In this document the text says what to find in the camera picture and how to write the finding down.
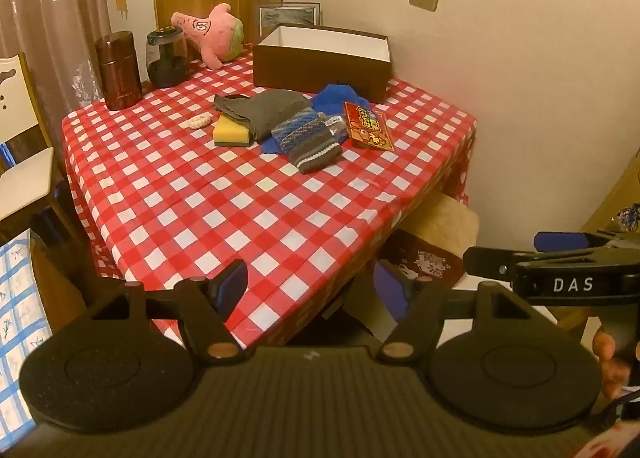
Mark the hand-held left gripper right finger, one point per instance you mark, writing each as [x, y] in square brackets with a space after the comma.
[392, 290]

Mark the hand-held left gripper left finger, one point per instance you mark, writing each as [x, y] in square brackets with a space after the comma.
[232, 285]

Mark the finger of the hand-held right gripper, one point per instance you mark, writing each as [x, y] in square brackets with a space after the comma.
[560, 240]
[490, 262]

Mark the yellow sponge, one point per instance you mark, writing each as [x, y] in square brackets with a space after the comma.
[230, 134]

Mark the brown striped knit sock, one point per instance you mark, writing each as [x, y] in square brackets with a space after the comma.
[320, 151]

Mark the red snack packet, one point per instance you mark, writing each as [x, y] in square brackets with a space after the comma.
[369, 127]

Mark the blue striped knit sock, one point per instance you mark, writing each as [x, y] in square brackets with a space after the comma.
[295, 128]

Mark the grey cloth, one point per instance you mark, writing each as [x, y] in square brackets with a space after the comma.
[270, 108]

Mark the blue towel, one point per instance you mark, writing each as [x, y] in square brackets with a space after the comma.
[340, 98]

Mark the brown cardboard box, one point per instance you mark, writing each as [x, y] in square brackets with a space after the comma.
[320, 68]

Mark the person's right hand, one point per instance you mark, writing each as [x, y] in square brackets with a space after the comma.
[607, 363]

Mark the printed cardboard box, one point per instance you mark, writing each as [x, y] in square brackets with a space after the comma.
[425, 260]

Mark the red white checkered tablecloth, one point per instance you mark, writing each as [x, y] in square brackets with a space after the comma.
[225, 218]

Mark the white scrunchie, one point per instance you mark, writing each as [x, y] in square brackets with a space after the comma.
[197, 121]

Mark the blue white printed cloth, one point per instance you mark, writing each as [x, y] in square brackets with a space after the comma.
[20, 318]

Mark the glass jar with dark base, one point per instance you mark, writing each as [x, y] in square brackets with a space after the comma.
[166, 58]

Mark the white wooden chair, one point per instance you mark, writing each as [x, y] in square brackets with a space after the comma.
[22, 173]

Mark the brown cylindrical canister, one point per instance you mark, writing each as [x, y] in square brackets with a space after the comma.
[117, 71]

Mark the pink star plush toy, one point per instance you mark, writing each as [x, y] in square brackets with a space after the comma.
[210, 33]

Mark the sheer patterned curtain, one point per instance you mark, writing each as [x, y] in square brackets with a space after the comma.
[55, 13]

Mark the grey picture frame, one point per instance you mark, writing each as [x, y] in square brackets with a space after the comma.
[290, 18]

